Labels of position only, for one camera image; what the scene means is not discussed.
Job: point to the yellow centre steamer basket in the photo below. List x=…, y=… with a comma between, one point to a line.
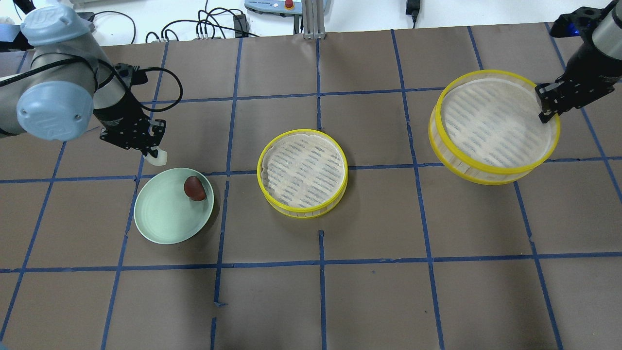
x=302, y=173

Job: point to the light green plate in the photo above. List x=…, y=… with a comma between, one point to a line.
x=163, y=214

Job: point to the white bun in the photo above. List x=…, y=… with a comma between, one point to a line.
x=160, y=161

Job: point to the yellow bamboo steamer basket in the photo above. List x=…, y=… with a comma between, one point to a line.
x=485, y=128

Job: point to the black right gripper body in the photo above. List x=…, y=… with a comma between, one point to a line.
x=587, y=63

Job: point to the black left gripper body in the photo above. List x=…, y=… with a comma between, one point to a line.
x=115, y=115

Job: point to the black power adapter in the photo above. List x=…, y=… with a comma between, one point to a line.
x=241, y=25

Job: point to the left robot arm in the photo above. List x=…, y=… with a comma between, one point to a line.
x=71, y=80

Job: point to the aluminium frame post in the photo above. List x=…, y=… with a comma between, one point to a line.
x=313, y=19

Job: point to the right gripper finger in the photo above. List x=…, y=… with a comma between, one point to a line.
x=546, y=115

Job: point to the brown bun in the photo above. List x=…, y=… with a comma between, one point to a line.
x=194, y=189

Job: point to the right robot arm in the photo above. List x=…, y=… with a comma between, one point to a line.
x=600, y=28

